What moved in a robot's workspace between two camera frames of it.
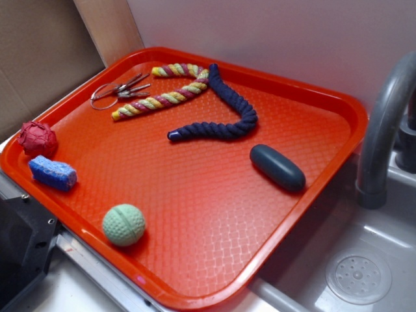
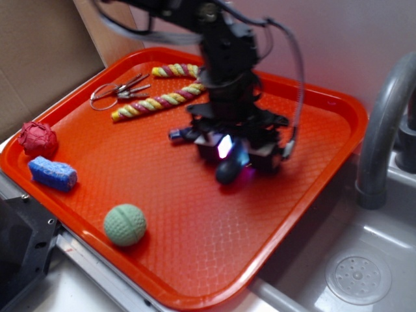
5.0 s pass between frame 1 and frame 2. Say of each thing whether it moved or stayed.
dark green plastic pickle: moved
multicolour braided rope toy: stayed
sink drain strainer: stayed
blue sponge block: stayed
